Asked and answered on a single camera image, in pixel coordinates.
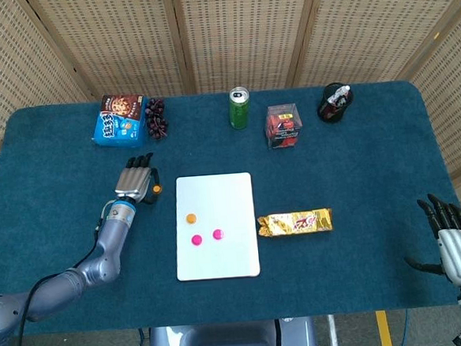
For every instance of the clear coffee capsule box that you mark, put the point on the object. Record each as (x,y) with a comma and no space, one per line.
(283,125)

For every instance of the white rectangular board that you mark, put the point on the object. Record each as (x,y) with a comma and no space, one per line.
(224,197)

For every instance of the dark purple grape bunch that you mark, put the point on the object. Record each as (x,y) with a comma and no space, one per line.
(156,119)

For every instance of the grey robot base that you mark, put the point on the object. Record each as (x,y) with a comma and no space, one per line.
(226,343)

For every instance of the round orange-yellow magnet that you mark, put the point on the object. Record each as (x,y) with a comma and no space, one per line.
(156,189)
(191,218)

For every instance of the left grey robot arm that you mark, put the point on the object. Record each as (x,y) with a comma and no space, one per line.
(105,255)

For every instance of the blue table cloth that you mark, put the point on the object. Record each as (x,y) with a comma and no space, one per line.
(333,173)

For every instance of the black mesh pen holder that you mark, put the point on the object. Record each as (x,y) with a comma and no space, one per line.
(335,112)

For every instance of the gold biscuit packet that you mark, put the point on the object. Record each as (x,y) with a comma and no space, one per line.
(295,222)

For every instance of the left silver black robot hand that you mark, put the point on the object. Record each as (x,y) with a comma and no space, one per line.
(134,181)

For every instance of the red item in holder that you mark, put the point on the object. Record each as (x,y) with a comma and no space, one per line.
(329,110)

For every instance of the white tube in holder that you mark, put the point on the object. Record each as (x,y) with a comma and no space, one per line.
(339,93)

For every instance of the woven bamboo folding screen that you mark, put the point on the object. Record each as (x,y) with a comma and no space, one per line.
(244,29)

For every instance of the green drink can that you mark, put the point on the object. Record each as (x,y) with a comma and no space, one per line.
(239,111)

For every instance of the blue cookie box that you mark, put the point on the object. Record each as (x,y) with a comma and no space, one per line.
(120,125)

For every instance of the pink round token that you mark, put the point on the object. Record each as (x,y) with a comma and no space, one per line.
(196,240)
(218,234)

